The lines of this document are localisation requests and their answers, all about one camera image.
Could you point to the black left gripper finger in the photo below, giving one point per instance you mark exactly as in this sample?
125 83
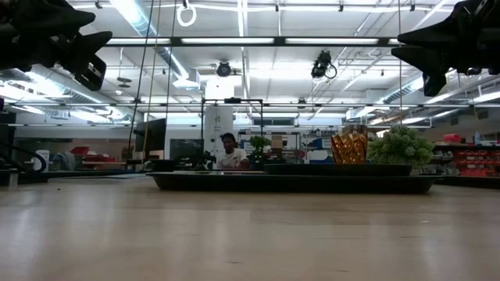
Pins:
62 19
84 48

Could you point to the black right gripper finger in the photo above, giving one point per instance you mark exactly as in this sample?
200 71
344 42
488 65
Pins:
449 31
429 60

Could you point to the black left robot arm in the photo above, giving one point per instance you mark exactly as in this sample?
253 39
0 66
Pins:
7 148

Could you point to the black serving tray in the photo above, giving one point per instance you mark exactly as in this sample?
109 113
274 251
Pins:
293 183

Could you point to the black ceiling device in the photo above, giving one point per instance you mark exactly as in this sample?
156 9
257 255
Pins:
474 72

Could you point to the red bin on shelf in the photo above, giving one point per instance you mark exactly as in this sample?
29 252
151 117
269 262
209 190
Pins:
453 137

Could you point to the blue bottle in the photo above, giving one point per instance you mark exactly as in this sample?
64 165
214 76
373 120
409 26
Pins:
477 138

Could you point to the green broccoli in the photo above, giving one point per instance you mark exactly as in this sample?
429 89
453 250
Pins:
400 147

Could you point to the black monitor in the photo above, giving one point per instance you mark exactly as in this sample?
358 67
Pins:
152 134

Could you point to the red storage bins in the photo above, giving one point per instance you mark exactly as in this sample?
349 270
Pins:
91 159

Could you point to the shelf of red bins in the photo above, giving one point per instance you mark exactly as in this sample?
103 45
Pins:
476 162

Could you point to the white plastic jug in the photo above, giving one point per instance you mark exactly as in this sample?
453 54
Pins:
42 160

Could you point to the gold foil wrapped item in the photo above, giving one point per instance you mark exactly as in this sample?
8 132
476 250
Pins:
348 148

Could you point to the white cylindrical tank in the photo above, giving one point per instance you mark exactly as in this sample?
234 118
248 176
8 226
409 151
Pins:
217 125

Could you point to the brown cardboard box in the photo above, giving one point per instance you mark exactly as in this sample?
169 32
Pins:
277 142

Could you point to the person in white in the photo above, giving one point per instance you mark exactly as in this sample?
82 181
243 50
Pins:
233 158

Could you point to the small green potted plant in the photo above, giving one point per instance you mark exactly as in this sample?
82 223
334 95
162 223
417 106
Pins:
259 146

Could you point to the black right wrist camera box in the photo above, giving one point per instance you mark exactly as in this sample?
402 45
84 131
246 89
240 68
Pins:
434 85

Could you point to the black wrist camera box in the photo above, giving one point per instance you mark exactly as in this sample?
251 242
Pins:
434 85
93 74

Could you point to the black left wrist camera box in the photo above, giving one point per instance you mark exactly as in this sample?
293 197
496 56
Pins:
93 74

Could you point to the round black ceiling camera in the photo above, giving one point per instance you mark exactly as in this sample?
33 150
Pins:
223 69

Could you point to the dark wall board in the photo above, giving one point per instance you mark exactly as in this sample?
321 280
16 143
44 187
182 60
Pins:
186 147

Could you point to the black overhead frame bar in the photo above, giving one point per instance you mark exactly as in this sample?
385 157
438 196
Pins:
234 40

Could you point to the black metal stand frame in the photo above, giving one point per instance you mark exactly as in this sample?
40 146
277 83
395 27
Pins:
233 100

